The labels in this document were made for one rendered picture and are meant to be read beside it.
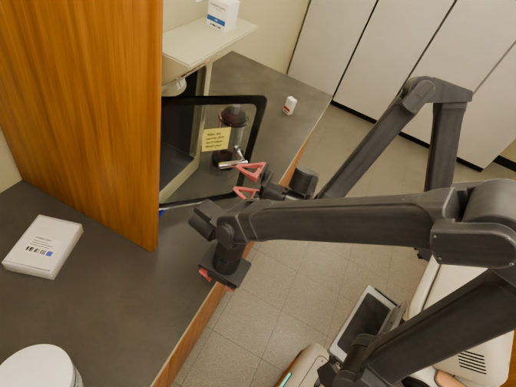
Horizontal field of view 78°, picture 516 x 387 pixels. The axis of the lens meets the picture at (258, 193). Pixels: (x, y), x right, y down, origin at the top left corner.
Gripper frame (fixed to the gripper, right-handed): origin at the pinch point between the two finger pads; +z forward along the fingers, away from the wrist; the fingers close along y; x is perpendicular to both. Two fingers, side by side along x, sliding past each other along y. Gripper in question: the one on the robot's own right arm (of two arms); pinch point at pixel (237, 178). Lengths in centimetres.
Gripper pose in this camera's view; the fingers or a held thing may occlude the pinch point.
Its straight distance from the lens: 91.2
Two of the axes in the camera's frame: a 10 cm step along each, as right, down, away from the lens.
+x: -3.9, 6.8, -6.2
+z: -9.1, -3.8, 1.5
